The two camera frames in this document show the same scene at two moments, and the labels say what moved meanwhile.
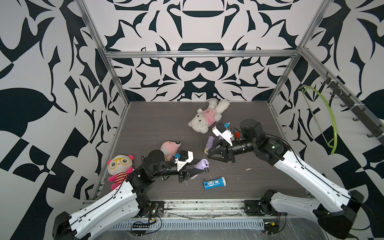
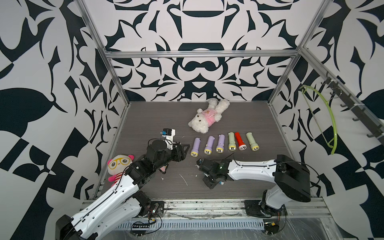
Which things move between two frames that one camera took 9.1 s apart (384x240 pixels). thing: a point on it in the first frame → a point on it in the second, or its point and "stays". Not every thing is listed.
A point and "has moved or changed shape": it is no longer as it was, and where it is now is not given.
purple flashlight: x=209 y=144 stays
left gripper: x=190 y=171 → x=177 y=157
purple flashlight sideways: x=203 y=164 has moved or changed shape
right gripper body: x=229 y=152 → x=209 y=179
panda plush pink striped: x=120 y=166 stays
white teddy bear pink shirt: x=205 y=118 stays
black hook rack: x=360 y=114 stays
